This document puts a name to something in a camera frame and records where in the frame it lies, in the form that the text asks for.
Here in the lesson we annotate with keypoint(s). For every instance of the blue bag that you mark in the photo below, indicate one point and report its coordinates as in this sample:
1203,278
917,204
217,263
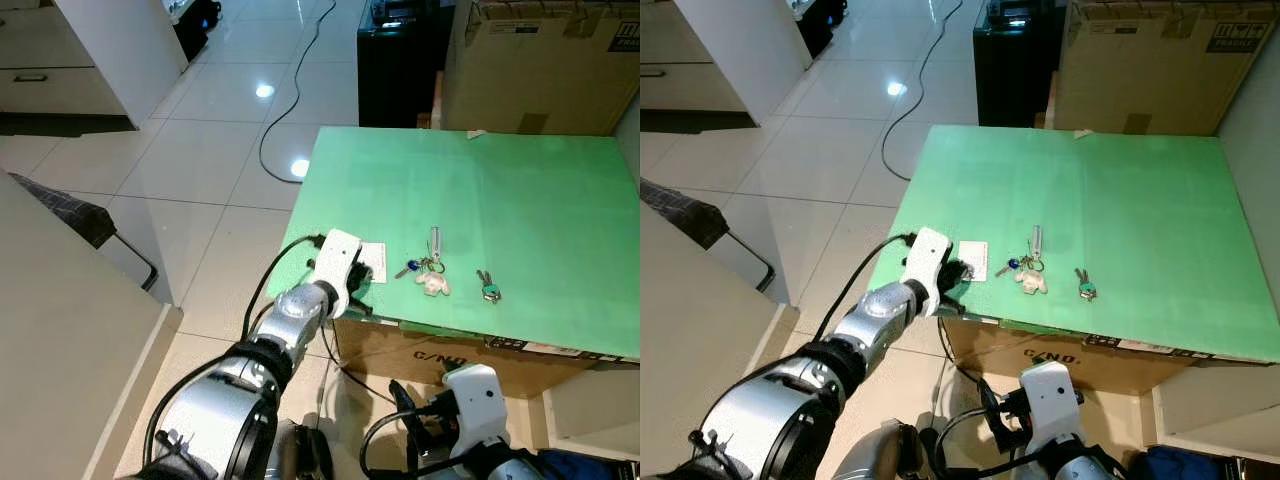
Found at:
1180,465
570,465

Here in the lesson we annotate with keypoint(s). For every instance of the key bunch with white plush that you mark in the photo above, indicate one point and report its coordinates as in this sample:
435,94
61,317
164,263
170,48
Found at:
433,284
1030,282

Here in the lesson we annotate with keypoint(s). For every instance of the brown printed cardboard box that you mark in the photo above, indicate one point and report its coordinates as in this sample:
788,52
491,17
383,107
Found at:
440,365
1050,360

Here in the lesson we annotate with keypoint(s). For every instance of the grey fabric chair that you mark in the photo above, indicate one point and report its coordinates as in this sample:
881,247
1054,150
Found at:
70,210
690,215

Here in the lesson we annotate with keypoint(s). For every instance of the key with green tag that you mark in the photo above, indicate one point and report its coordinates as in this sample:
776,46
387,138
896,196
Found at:
489,290
1086,289

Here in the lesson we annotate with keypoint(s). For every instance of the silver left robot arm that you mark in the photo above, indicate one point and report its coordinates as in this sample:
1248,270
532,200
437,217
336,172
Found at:
780,410
220,400

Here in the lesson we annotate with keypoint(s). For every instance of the large cardboard box fragile print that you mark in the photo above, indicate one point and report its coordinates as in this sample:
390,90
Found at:
540,70
1150,70

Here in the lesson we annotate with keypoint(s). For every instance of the white tall cabinet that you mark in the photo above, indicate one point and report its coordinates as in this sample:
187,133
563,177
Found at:
120,50
740,50

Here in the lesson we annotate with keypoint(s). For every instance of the silver robot leg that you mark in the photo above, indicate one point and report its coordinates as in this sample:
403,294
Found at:
880,455
300,455

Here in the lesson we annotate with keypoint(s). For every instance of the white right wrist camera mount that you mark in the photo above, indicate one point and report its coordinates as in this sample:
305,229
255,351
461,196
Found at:
478,400
1052,398

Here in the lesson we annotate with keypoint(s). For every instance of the black cabinet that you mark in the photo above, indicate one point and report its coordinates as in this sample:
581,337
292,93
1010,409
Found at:
400,60
1015,60

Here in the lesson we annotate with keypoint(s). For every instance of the beige drawer cabinet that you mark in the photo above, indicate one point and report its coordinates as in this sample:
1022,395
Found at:
680,80
50,80

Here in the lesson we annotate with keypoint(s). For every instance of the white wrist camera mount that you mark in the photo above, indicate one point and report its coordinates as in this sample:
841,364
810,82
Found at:
1052,398
335,255
478,400
925,255

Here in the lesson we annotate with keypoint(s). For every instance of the green table board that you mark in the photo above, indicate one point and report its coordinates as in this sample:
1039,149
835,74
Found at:
500,200
1100,200

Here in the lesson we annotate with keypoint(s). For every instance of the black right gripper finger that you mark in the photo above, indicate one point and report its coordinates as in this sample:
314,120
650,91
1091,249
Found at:
985,405
400,405

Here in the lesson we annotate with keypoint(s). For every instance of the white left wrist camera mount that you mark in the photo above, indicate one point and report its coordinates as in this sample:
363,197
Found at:
925,255
335,255

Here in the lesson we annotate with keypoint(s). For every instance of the white low shelf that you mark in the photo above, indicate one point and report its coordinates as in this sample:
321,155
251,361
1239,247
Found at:
1220,410
590,410

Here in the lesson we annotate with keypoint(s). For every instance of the white key card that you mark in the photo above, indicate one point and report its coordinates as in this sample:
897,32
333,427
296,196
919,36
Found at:
375,262
975,260

